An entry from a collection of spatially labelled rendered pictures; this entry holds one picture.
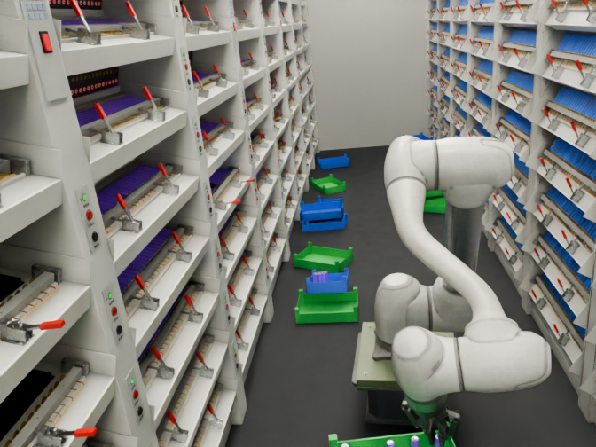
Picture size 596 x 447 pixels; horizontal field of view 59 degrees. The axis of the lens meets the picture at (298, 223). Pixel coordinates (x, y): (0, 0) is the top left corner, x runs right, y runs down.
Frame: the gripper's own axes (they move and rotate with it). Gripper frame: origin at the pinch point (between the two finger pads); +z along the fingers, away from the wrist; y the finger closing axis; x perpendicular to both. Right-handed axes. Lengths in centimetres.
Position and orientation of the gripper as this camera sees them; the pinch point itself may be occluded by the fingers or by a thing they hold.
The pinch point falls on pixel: (436, 435)
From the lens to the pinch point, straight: 139.2
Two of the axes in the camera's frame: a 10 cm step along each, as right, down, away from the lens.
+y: -8.8, -0.8, 4.6
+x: -3.8, 7.2, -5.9
